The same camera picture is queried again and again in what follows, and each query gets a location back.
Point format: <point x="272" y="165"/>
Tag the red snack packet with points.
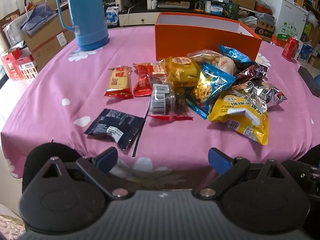
<point x="147" y="72"/>

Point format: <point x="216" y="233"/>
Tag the red soda can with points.
<point x="290" y="48"/>

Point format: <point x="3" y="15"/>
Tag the clear dried fruit packet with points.
<point x="168" y="103"/>

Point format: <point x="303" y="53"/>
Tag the clear peanut snack bag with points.
<point x="216" y="59"/>

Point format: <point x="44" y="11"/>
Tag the large cardboard box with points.
<point x="47" y="41"/>

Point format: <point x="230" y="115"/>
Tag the silver chip bag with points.
<point x="261" y="91"/>

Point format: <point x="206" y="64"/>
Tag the red gift boxes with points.
<point x="19" y="64"/>

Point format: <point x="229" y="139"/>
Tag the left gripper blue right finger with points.
<point x="229" y="171"/>

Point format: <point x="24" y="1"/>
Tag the dark brown snack packet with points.
<point x="254" y="72"/>

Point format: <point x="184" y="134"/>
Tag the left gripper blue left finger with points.
<point x="96" y="170"/>

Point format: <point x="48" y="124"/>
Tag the blue snack packet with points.
<point x="234" y="54"/>

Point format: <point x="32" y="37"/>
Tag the white tv cabinet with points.
<point x="136" y="19"/>

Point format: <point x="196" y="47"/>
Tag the pink floral tablecloth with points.
<point x="164" y="137"/>

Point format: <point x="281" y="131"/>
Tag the black rectangular box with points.
<point x="311" y="82"/>

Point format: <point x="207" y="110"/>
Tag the black snack packet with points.
<point x="121" y="127"/>

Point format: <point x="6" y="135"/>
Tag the blue biscuit snack bag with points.
<point x="212" y="82"/>

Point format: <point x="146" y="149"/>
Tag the yellow red cracker packet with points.
<point x="119" y="85"/>

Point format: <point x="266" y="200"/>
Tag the orange storage box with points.
<point x="177" y="34"/>

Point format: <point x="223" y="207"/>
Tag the golden yellow snack packet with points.
<point x="181" y="71"/>

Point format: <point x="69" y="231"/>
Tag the large yellow snack bag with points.
<point x="242" y="114"/>

